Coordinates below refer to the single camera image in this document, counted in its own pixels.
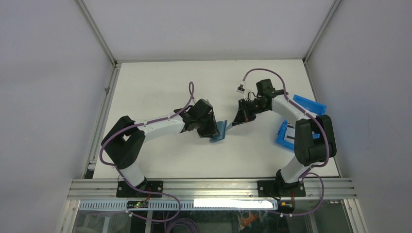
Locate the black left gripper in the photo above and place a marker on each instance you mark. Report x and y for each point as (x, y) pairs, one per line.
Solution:
(211, 129)

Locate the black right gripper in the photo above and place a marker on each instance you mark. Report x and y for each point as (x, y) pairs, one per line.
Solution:
(243, 115)

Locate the teal leather card holder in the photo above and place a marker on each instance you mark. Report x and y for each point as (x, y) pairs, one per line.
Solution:
(222, 128)

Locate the white card with black stripe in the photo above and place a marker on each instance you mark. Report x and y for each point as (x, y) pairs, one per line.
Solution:
(289, 134)

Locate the blue plastic bin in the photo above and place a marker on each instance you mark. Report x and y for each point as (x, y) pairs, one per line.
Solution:
(316, 109)

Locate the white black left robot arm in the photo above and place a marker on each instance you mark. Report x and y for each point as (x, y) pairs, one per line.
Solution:
(124, 141)

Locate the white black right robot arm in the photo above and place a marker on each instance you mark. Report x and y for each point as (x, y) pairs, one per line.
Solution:
(314, 141)

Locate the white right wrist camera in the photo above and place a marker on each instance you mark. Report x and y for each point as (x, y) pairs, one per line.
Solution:
(241, 87)

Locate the white slotted cable duct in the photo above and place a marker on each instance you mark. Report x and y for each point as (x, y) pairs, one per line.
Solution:
(172, 205)

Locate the aluminium front mounting rail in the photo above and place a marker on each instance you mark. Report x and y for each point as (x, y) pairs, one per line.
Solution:
(188, 189)

